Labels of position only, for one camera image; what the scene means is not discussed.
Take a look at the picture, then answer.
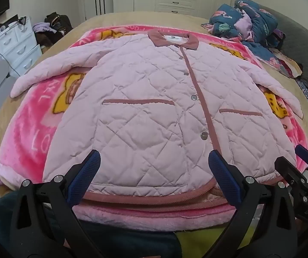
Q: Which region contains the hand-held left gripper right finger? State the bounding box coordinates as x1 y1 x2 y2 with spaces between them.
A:
208 150 297 258

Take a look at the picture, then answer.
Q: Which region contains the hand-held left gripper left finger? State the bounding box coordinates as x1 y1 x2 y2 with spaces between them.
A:
9 149 102 258

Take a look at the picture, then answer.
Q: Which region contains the pink quilted jacket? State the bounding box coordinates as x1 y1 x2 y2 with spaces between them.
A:
10 30 304 212

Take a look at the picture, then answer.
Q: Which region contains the pink printed blanket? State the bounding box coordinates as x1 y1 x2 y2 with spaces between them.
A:
0 24 308 233

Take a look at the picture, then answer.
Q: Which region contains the person's dark teal clothing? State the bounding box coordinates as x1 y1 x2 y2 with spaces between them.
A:
0 191 182 258

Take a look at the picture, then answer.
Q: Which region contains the multicoloured striped cloth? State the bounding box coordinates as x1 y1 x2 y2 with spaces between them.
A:
271 48 304 79

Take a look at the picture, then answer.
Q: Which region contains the grey padded headboard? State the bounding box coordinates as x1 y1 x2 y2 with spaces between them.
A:
259 4 308 105

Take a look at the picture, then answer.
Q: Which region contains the blue flamingo print quilt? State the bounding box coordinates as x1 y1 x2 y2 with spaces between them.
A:
201 0 286 65

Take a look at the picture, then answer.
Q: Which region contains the white drawer cabinet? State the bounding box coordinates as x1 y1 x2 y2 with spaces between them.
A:
0 16 43 76

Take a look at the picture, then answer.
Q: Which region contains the lavender cloth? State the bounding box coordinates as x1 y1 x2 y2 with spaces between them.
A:
33 22 53 33

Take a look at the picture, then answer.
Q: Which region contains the dark brown bag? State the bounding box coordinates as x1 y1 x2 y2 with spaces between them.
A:
44 12 74 34

